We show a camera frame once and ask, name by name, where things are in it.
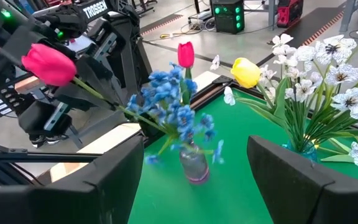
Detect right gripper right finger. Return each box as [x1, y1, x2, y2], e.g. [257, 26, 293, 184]
[247, 135, 358, 224]

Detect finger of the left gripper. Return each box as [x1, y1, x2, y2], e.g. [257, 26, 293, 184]
[76, 55, 114, 82]
[54, 83, 117, 111]

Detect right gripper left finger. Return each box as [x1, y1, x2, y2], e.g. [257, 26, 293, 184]
[0, 136, 145, 224]

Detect red tulip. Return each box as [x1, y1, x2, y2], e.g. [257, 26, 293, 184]
[177, 41, 196, 105]
[21, 43, 173, 138]

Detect blue flower bunch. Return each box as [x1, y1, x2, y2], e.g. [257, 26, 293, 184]
[127, 62, 198, 131]
[144, 104, 225, 166]

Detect pink ribbed glass vase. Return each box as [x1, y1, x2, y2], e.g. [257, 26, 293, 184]
[178, 141, 211, 185]

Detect teal glass vase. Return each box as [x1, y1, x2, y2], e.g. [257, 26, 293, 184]
[282, 139, 319, 163]

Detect black table leg strut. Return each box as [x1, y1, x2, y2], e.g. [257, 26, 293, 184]
[0, 135, 105, 187]

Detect black floor mat orange edge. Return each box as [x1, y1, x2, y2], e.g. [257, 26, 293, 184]
[140, 14, 183, 35]
[256, 6, 347, 66]

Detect green table mat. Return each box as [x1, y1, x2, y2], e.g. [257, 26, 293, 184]
[127, 88, 358, 224]

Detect white flower bunch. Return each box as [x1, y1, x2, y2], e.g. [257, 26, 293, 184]
[209, 26, 358, 171]

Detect black box with green lights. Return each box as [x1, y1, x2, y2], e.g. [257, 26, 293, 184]
[211, 0, 245, 34]

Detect yellow tulip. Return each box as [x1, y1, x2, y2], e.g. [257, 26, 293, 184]
[230, 57, 279, 113]

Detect red equipment case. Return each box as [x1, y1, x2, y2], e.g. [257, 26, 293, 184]
[277, 0, 304, 28]

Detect grey floor cables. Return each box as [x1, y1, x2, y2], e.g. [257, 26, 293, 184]
[159, 12, 219, 40]

